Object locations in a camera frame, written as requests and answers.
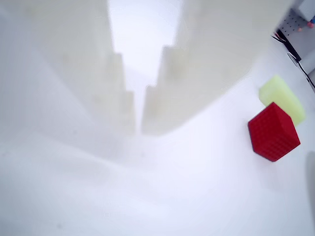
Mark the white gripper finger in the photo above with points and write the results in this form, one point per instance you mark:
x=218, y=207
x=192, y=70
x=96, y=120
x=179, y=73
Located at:
x=61, y=73
x=209, y=49

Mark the red textured foam cube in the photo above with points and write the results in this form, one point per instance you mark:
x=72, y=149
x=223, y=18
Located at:
x=273, y=135

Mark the pale yellow foam block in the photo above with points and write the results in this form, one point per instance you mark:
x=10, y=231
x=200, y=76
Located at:
x=280, y=96

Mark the black bar device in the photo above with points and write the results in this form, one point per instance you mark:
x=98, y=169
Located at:
x=289, y=46

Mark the grey perforated panel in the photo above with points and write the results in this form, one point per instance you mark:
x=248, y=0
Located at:
x=292, y=23

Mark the small coloured balls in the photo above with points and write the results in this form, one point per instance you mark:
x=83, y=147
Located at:
x=310, y=24

